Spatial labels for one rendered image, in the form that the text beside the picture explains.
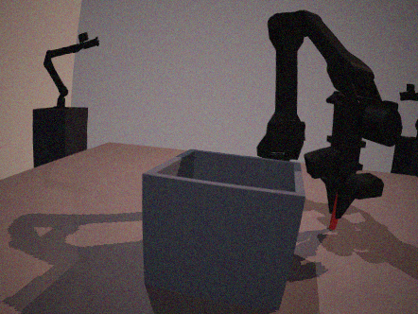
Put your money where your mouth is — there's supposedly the red peg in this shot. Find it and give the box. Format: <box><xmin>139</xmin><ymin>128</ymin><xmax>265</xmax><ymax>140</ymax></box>
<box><xmin>329</xmin><ymin>194</ymin><xmax>338</xmax><ymax>230</ymax></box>

